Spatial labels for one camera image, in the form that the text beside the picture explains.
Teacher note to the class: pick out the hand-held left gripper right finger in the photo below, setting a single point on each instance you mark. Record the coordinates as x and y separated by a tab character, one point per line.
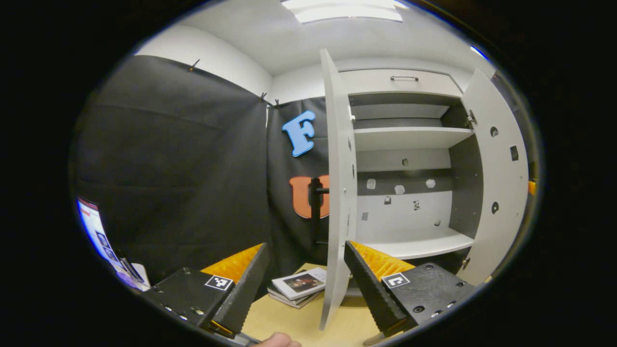
368	289

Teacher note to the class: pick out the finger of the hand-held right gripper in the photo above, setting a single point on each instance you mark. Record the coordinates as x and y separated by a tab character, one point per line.
532	188

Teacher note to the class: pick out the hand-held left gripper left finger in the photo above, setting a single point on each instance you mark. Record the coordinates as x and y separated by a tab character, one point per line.
248	289

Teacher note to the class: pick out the white cabinet door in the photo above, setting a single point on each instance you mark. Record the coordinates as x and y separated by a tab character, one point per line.
506	241
340	193

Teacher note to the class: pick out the white and grey cabinet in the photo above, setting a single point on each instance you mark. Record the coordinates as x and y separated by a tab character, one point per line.
395	221

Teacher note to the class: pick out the white cabinet drawer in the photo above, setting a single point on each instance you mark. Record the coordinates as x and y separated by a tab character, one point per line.
434	86

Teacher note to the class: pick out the thin grey book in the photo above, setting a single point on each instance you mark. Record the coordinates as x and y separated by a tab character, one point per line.
289	301

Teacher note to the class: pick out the book with dark cover picture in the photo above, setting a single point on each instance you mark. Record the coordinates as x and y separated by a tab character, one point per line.
301	283

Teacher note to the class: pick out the black backdrop cloth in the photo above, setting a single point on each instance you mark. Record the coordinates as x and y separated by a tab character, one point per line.
168	168

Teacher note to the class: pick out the computer monitor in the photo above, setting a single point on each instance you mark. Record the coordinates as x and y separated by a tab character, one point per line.
94	226

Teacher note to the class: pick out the large ceiling light panel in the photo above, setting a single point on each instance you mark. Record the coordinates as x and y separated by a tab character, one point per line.
342	10

